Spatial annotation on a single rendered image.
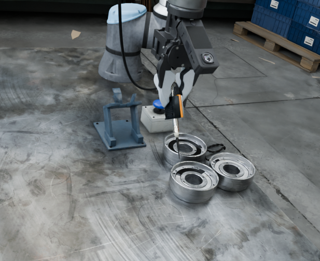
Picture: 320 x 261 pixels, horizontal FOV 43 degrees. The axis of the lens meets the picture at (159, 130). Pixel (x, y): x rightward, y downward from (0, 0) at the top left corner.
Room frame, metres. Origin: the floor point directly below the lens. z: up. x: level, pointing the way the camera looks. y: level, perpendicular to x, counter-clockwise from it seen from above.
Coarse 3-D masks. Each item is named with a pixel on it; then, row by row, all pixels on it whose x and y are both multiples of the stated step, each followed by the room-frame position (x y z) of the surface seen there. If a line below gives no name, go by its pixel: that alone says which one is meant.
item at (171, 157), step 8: (168, 136) 0.87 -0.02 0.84; (184, 136) 0.89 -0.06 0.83; (192, 136) 0.89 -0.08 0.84; (176, 144) 0.85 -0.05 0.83; (184, 144) 0.86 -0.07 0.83; (192, 144) 0.87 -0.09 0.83; (200, 144) 0.87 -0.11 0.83; (168, 152) 0.81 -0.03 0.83; (184, 152) 0.82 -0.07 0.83; (192, 152) 0.83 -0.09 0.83; (168, 160) 0.81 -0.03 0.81; (176, 160) 0.79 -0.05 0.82; (184, 160) 0.79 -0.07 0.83; (192, 160) 0.80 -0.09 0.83; (200, 160) 0.81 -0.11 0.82
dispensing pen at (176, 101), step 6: (174, 84) 0.81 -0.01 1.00; (174, 96) 0.78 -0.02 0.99; (174, 102) 0.77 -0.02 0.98; (168, 108) 0.78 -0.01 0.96; (174, 108) 0.77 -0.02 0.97; (168, 114) 0.78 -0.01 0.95; (174, 114) 0.76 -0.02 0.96; (180, 114) 0.77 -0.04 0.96; (174, 120) 0.77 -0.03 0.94; (174, 126) 0.76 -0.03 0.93; (174, 132) 0.76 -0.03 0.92
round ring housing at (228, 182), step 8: (224, 152) 0.84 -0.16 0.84; (216, 160) 0.82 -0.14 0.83; (232, 160) 0.83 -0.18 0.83; (240, 160) 0.83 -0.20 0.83; (248, 160) 0.82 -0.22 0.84; (224, 168) 0.80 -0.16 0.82; (232, 168) 0.81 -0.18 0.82; (240, 168) 0.80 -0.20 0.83; (248, 168) 0.81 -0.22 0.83; (224, 176) 0.74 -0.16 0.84; (232, 176) 0.76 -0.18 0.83; (240, 176) 0.77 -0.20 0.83; (248, 176) 0.77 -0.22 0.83; (224, 184) 0.74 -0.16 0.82; (232, 184) 0.74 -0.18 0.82; (240, 184) 0.74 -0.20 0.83; (248, 184) 0.75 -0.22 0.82
